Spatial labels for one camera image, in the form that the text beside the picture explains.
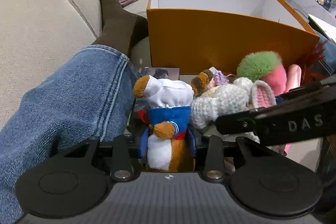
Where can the left leg blue jeans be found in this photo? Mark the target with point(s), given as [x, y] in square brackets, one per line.
[90, 95]

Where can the red green feather toy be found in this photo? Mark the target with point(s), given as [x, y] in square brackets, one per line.
[307, 60]

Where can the leg blue jeans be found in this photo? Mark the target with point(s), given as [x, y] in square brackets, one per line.
[328, 54]
[90, 95]

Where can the pink green fluffy ball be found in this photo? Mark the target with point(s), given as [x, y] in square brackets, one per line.
[265, 66]

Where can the illustrated card box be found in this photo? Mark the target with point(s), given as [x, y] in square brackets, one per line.
[162, 73]

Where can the orange cardboard box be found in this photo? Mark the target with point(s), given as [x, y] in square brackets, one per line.
[193, 35]

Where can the white crochet bunny plush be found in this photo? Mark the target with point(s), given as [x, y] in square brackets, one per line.
[215, 96]

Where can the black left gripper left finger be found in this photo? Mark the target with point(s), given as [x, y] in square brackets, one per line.
[125, 159]

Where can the bear plush chef sailor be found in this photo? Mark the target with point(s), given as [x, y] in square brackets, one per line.
[168, 115]

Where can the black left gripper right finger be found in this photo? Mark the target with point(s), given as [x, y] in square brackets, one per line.
[214, 170]

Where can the right leg blue jeans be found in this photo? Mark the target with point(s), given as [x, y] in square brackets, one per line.
[328, 54]

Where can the pink cylindrical bottle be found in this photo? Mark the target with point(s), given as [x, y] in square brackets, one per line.
[293, 77]

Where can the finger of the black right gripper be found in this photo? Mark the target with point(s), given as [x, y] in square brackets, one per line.
[237, 123]

